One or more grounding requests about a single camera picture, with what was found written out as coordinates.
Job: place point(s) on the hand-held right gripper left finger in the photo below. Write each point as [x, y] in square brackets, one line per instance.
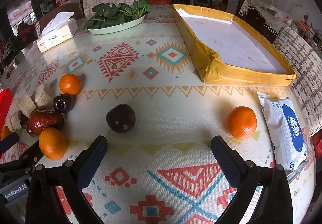
[92, 161]

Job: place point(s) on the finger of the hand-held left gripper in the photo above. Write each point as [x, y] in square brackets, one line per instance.
[27, 157]
[8, 143]

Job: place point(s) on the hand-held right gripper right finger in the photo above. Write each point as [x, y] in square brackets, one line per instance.
[226, 161]

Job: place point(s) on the orange mandarin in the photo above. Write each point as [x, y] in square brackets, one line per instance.
[70, 84]
[5, 132]
[241, 122]
[52, 143]

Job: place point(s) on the red tray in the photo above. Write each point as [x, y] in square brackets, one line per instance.
[5, 103]

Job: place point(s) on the small red date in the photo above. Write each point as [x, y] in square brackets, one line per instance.
[31, 131]

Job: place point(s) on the large red date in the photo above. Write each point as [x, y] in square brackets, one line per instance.
[46, 120]

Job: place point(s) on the large dark plum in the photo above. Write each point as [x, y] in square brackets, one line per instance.
[120, 118]

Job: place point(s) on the small dark plum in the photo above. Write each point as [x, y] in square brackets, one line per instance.
[61, 103]

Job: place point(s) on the white wet wipes pack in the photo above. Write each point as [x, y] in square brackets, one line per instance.
[284, 128]

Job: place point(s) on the small dark red object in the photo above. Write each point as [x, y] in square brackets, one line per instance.
[9, 70]

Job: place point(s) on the patterned tablecloth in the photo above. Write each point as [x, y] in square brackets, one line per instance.
[163, 113]

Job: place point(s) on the small pale object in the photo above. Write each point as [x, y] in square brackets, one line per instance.
[15, 63]

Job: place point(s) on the white tissue box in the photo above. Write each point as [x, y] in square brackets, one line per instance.
[55, 37]

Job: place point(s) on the yellow taped foam box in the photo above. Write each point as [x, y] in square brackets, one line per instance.
[226, 37]

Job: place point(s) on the window with red decoration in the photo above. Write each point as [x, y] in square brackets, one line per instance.
[21, 12]

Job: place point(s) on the pale green oval plate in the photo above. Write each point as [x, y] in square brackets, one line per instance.
[113, 29]

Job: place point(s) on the brown cardboard box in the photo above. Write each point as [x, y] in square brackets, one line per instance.
[54, 10]

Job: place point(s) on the green curtain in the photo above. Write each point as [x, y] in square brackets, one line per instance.
[35, 2]

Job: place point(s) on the lace tablecloth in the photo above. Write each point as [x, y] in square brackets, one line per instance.
[266, 21]

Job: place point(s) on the green spinach leaves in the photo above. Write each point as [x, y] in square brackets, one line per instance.
[113, 13]

